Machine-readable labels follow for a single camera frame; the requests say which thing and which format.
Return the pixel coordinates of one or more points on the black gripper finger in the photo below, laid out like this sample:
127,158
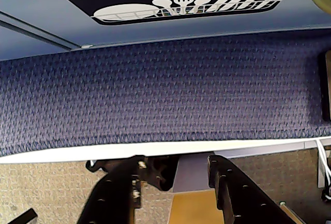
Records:
113,198
243,203

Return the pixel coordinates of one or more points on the gray and yellow table leg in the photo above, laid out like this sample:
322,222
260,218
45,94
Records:
191,177

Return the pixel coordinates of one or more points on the black flat bar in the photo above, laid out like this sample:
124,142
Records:
26,217

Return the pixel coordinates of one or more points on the brown wooden board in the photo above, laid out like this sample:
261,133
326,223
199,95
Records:
328,84

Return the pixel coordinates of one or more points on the blue dishwasher door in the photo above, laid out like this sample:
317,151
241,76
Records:
181,30

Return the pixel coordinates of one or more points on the blue toy kitchen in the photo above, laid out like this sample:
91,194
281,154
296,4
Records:
305,19

